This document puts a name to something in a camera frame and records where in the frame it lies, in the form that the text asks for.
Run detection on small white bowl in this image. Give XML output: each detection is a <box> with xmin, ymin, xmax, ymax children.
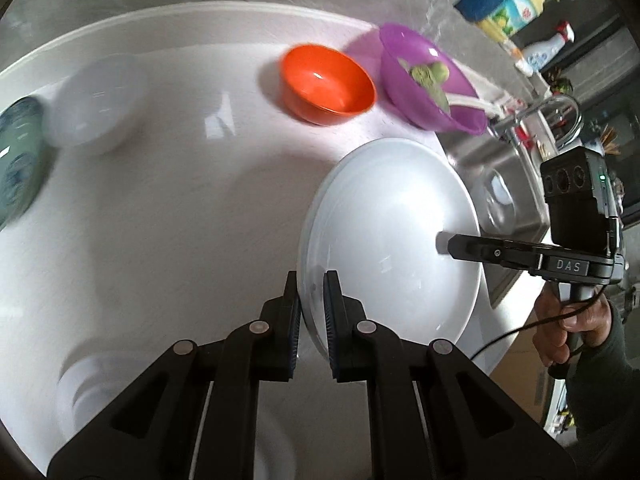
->
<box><xmin>44</xmin><ymin>54</ymin><xmax>150</xmax><ymax>156</ymax></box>

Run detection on orange plastic bowl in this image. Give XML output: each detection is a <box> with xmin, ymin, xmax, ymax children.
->
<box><xmin>279</xmin><ymin>44</ymin><xmax>378</xmax><ymax>126</ymax></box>

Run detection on purple plastic bowl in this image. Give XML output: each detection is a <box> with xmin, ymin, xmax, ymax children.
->
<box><xmin>378</xmin><ymin>23</ymin><xmax>487</xmax><ymax>136</ymax></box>

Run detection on yellow dish soap bottle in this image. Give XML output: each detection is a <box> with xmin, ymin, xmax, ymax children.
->
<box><xmin>475</xmin><ymin>0</ymin><xmax>559</xmax><ymax>44</ymax></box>

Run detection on green blue patterned bowl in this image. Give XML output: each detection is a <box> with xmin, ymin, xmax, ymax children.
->
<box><xmin>1</xmin><ymin>96</ymin><xmax>51</xmax><ymax>229</ymax></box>

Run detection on black power cable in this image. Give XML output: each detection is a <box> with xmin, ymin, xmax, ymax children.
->
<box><xmin>466</xmin><ymin>286</ymin><xmax>606</xmax><ymax>363</ymax></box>

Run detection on white spray bottle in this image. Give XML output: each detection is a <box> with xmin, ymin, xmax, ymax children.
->
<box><xmin>522</xmin><ymin>21</ymin><xmax>575</xmax><ymax>72</ymax></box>

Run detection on large white plate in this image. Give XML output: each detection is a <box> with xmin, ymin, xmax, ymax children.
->
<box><xmin>297</xmin><ymin>138</ymin><xmax>483</xmax><ymax>356</ymax></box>

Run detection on stainless steel sink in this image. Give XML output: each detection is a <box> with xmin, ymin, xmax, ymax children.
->
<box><xmin>439</xmin><ymin>123</ymin><xmax>554</xmax><ymax>311</ymax></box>

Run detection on white rice paddle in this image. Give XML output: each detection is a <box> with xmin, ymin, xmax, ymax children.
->
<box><xmin>445</xmin><ymin>92</ymin><xmax>503</xmax><ymax>117</ymax></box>

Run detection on chrome faucet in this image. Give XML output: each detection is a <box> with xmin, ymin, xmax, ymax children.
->
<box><xmin>488</xmin><ymin>93</ymin><xmax>584</xmax><ymax>160</ymax></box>

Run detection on right hand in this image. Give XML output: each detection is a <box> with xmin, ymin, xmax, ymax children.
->
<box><xmin>533</xmin><ymin>284</ymin><xmax>612</xmax><ymax>367</ymax></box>

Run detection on black camera box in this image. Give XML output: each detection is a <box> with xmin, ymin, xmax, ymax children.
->
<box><xmin>540</xmin><ymin>146</ymin><xmax>620</xmax><ymax>258</ymax></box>

